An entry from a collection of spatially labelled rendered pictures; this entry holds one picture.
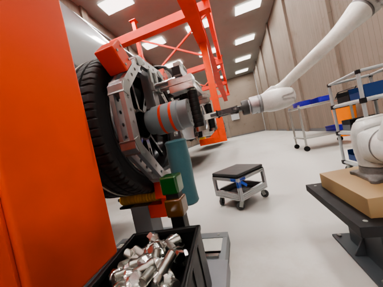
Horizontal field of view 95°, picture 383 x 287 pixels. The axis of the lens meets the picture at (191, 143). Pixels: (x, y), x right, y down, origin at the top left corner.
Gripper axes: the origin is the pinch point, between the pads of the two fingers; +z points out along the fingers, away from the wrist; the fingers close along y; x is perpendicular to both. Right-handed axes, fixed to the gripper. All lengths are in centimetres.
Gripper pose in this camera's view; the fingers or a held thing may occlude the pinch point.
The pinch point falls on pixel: (210, 116)
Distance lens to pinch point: 96.9
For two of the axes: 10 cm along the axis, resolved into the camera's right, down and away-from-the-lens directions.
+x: -2.2, -9.8, -0.2
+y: 2.5, -0.8, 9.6
